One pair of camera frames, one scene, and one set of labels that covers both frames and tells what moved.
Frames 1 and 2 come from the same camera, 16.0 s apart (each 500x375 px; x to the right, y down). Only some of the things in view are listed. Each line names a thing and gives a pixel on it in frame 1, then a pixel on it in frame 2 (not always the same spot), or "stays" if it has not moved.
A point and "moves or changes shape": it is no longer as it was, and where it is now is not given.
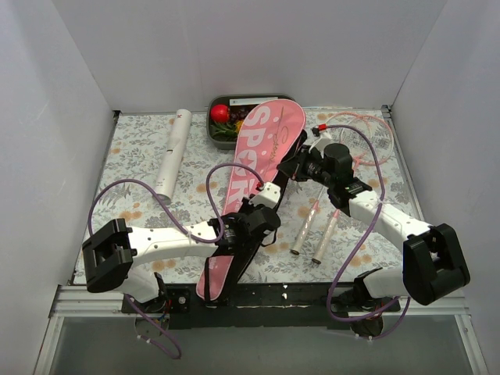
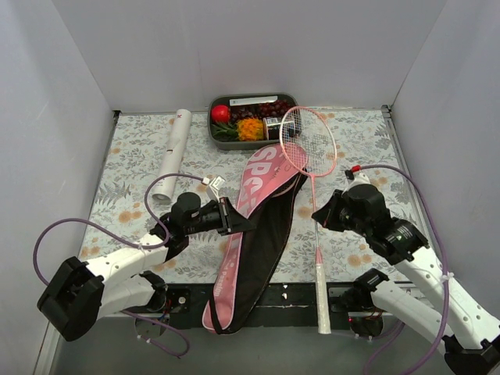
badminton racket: (355, 130) to (294, 182)
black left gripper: (251, 205) to (226, 217)
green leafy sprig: (226, 131) stays
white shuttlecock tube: (173, 154) stays
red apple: (219, 113) stays
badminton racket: (361, 151) to (308, 141)
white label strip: (250, 101) stays
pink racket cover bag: (266, 139) moves or changes shape
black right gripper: (296, 167) to (334, 212)
